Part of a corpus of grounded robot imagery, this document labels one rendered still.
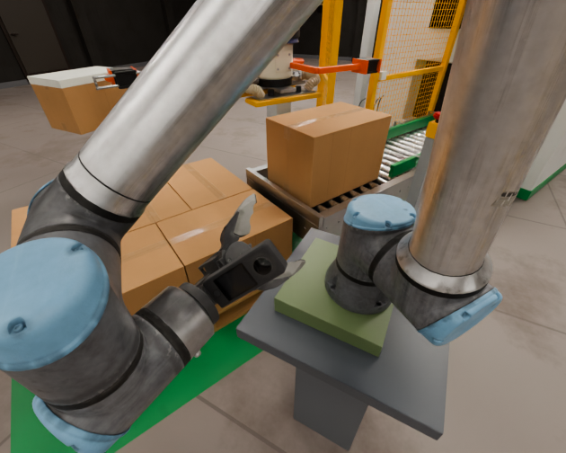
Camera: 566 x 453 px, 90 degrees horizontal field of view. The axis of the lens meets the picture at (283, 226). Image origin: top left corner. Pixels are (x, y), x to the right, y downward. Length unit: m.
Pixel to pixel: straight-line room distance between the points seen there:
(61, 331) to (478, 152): 0.42
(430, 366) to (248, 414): 0.92
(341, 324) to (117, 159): 0.60
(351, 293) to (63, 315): 0.62
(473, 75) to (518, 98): 0.05
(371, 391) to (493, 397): 1.12
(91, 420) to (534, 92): 0.51
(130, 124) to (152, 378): 0.26
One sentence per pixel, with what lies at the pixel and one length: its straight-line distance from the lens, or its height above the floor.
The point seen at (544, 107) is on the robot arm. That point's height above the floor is 1.34.
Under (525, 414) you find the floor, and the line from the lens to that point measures 1.84.
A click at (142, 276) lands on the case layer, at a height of 0.54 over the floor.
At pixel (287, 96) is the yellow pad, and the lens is 1.33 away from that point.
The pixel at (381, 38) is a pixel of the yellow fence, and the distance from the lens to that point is 2.59.
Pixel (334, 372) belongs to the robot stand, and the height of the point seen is 0.75.
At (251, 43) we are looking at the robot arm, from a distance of 0.32.
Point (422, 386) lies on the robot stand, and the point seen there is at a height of 0.75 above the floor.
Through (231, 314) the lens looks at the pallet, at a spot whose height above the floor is 0.02.
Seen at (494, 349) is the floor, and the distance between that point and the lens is 1.97.
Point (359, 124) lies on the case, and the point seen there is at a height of 0.95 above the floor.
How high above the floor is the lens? 1.41
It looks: 37 degrees down
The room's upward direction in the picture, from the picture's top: straight up
